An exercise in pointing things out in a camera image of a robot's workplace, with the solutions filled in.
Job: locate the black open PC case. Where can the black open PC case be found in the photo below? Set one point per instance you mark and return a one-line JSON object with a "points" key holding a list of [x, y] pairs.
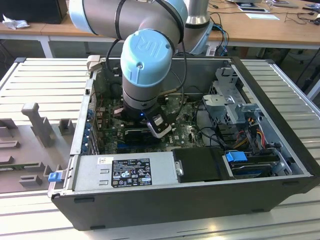
{"points": [[162, 207]]}

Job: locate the silver power supply unit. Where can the silver power supply unit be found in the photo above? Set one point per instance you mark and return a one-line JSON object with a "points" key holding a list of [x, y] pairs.
{"points": [[87, 175]]}

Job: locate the silver metal drive cage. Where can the silver metal drive cage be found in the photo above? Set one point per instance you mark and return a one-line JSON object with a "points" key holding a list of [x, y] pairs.
{"points": [[217, 102]]}

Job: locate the blue disk carrier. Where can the blue disk carrier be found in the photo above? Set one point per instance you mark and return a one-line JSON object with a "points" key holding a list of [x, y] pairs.
{"points": [[235, 158]]}

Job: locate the green RAM stick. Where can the green RAM stick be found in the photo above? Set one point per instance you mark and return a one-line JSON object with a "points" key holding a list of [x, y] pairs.
{"points": [[20, 165]]}

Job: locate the grey parts rack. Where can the grey parts rack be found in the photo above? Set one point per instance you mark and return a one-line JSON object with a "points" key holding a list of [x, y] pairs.
{"points": [[25, 140]]}

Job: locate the blue case latch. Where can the blue case latch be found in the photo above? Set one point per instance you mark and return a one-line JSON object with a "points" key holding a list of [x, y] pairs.
{"points": [[53, 177]]}

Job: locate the green motherboard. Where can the green motherboard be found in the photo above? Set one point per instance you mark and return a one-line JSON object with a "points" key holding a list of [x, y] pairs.
{"points": [[185, 125]]}

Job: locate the large black box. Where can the large black box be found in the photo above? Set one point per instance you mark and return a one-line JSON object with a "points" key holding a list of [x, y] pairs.
{"points": [[32, 11]]}

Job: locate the hard disk drive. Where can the hard disk drive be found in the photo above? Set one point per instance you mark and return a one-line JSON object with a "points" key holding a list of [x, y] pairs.
{"points": [[250, 172]]}

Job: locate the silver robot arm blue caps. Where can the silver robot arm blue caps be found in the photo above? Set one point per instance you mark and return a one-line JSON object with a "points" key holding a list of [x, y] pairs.
{"points": [[147, 62]]}

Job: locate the crumpled white paper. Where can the crumpled white paper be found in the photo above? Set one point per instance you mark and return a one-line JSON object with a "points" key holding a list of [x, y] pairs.
{"points": [[15, 23]]}

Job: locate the white sheet with blue edge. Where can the white sheet with blue edge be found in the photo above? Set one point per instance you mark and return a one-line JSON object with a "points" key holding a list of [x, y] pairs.
{"points": [[262, 16]]}

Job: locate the small white wrist camera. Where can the small white wrist camera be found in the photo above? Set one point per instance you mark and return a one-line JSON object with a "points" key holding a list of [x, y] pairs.
{"points": [[117, 112]]}

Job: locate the grey plastic case latch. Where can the grey plastic case latch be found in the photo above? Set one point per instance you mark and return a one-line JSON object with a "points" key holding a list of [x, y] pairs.
{"points": [[93, 62]]}

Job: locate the black RAM slot bank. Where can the black RAM slot bank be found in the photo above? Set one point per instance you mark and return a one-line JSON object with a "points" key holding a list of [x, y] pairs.
{"points": [[130, 125]]}

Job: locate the black plastic shroud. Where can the black plastic shroud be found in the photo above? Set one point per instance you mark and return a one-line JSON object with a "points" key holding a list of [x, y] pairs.
{"points": [[200, 165]]}

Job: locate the flat tablet device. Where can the flat tablet device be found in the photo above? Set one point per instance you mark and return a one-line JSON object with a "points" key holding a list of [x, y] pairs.
{"points": [[252, 9]]}

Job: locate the white wrist camera black plate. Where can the white wrist camera black plate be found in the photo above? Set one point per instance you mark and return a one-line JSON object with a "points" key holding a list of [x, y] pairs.
{"points": [[162, 131]]}

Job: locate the wooden desk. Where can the wooden desk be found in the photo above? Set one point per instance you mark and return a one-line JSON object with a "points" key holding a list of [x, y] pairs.
{"points": [[262, 30], [32, 28]]}

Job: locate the black graphics card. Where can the black graphics card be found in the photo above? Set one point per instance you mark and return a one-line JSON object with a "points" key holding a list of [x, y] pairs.
{"points": [[137, 138]]}

